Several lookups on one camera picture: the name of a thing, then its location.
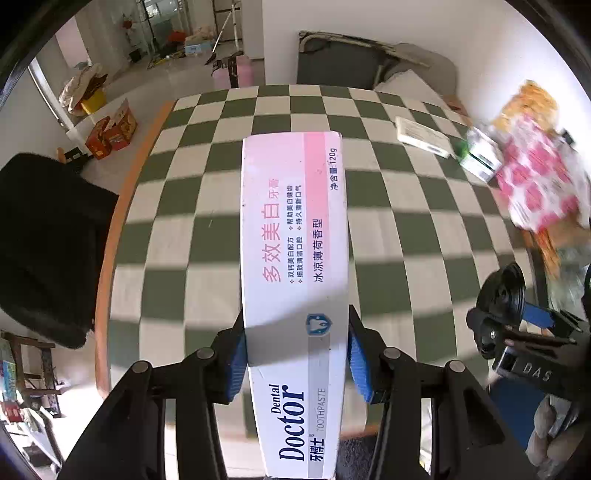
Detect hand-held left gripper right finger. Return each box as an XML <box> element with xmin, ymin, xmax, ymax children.
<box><xmin>346</xmin><ymin>305</ymin><xmax>542</xmax><ymax>480</ymax></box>

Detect pink suitcase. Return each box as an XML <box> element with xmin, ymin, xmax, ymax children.
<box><xmin>211</xmin><ymin>53</ymin><xmax>254</xmax><ymax>90</ymax></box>

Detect small white green box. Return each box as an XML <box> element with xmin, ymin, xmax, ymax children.
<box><xmin>457</xmin><ymin>127</ymin><xmax>505</xmax><ymax>183</ymax></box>

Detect grey chair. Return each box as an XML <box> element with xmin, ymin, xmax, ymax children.
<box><xmin>295</xmin><ymin>30</ymin><xmax>398</xmax><ymax>92</ymax></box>

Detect black round lid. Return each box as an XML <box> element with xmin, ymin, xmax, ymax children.
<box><xmin>476</xmin><ymin>263</ymin><xmax>527</xmax><ymax>326</ymax></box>

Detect wooden stool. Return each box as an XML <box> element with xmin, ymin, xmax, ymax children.
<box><xmin>0</xmin><ymin>330</ymin><xmax>63</xmax><ymax>418</ymax></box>

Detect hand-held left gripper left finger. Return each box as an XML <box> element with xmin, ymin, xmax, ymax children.
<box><xmin>60</xmin><ymin>311</ymin><xmax>249</xmax><ymax>480</ymax></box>

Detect person's right hand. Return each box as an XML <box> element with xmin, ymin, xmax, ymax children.
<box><xmin>527</xmin><ymin>396</ymin><xmax>591</xmax><ymax>469</ymax></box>

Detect black coat rack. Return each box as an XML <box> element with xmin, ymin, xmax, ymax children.
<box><xmin>134</xmin><ymin>0</ymin><xmax>162</xmax><ymax>49</ymax></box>

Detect red cardboard box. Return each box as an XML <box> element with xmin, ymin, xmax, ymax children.
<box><xmin>104</xmin><ymin>98</ymin><xmax>139</xmax><ymax>151</ymax></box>
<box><xmin>84</xmin><ymin>117</ymin><xmax>114</xmax><ymax>161</ymax></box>

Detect pink printed paper bag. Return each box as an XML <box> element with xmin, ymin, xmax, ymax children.
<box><xmin>496</xmin><ymin>113</ymin><xmax>591</xmax><ymax>234</ymax></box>

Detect yellow snack bag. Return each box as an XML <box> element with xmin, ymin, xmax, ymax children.
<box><xmin>492</xmin><ymin>79</ymin><xmax>561</xmax><ymax>134</ymax></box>

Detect blue stool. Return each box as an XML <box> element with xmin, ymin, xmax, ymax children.
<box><xmin>488</xmin><ymin>381</ymin><xmax>539</xmax><ymax>450</ymax></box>

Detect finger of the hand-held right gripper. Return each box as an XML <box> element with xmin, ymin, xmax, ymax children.
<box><xmin>465</xmin><ymin>307</ymin><xmax>571</xmax><ymax>361</ymax></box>
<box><xmin>519</xmin><ymin>301</ymin><xmax>591</xmax><ymax>344</ymax></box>

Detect flat white box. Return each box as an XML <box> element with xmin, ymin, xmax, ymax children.
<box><xmin>394</xmin><ymin>115</ymin><xmax>455</xmax><ymax>160</ymax></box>

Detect yellow bucket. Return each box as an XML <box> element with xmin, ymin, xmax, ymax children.
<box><xmin>79</xmin><ymin>90</ymin><xmax>108</xmax><ymax>117</ymax></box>

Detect silver tripod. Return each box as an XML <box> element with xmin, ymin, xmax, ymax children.
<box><xmin>205</xmin><ymin>0</ymin><xmax>243</xmax><ymax>65</ymax></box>

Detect blue white carton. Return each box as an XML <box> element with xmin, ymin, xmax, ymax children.
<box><xmin>184</xmin><ymin>38</ymin><xmax>215</xmax><ymax>57</ymax></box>

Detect white pillow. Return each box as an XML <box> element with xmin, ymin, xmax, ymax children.
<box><xmin>373</xmin><ymin>71</ymin><xmax>455</xmax><ymax>107</ymax></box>

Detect pink white toothpaste box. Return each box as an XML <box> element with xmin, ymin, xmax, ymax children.
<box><xmin>240</xmin><ymin>131</ymin><xmax>351</xmax><ymax>480</ymax></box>

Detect green white checkered table mat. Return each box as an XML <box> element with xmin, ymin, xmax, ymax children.
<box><xmin>95</xmin><ymin>84</ymin><xmax>552</xmax><ymax>439</ymax></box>

